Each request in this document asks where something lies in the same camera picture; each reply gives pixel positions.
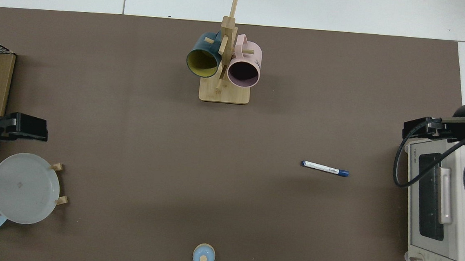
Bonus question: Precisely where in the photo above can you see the white marker with blue cap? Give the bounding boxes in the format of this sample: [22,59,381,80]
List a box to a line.
[300,160,350,178]

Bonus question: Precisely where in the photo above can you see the wooden plate rack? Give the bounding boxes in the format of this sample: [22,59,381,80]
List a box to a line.
[0,158,71,223]

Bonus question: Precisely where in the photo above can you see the grey plate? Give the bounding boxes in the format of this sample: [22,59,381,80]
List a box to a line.
[0,151,62,227]

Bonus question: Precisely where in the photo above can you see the pale toaster oven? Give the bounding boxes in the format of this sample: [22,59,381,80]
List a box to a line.
[398,134,465,261]

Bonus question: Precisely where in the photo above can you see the brown table cloth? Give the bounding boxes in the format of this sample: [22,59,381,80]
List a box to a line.
[0,6,465,261]

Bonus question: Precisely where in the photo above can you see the dark teal cup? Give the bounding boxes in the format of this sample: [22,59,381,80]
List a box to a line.
[185,30,223,79]

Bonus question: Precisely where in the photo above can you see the wooden cup stand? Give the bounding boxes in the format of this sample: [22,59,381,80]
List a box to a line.
[198,0,257,105]

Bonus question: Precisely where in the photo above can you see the pink cup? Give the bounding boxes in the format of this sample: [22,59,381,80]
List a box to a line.
[226,33,264,89]

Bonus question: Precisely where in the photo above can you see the small blue round thing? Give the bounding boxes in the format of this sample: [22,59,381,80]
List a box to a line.
[192,243,217,261]

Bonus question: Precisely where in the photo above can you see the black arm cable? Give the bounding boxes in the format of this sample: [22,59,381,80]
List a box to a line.
[392,116,465,192]

